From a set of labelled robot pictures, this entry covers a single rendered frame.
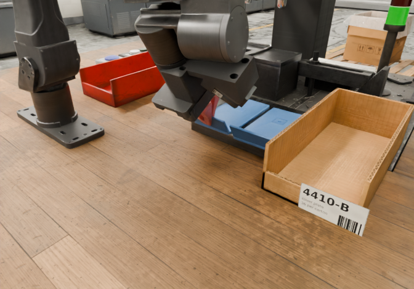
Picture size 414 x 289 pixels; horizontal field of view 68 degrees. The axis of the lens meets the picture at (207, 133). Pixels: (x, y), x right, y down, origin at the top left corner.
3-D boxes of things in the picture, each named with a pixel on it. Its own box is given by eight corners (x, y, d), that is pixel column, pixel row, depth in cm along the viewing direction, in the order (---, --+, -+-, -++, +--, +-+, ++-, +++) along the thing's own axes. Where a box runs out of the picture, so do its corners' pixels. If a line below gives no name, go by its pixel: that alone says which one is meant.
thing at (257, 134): (228, 142, 48) (228, 124, 46) (273, 109, 58) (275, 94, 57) (269, 157, 44) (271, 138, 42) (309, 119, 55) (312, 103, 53)
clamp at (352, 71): (291, 93, 70) (297, 50, 66) (298, 90, 73) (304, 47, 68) (360, 111, 62) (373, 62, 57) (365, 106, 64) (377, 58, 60)
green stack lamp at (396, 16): (382, 23, 64) (387, 6, 62) (387, 21, 67) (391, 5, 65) (403, 26, 62) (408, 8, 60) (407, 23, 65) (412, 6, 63)
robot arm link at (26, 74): (78, 47, 52) (56, 43, 55) (30, 59, 46) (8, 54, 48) (85, 82, 56) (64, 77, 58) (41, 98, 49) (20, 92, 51)
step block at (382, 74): (340, 106, 64) (350, 63, 60) (345, 101, 66) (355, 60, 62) (374, 114, 61) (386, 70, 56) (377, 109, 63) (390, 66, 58)
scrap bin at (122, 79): (83, 94, 70) (77, 68, 67) (163, 68, 87) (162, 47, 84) (115, 108, 64) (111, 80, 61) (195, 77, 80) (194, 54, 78)
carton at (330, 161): (259, 193, 41) (265, 143, 37) (328, 126, 58) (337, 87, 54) (360, 241, 34) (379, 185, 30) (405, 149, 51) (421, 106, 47)
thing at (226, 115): (189, 126, 52) (188, 109, 51) (238, 98, 63) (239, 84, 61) (223, 138, 49) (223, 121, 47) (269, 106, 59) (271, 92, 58)
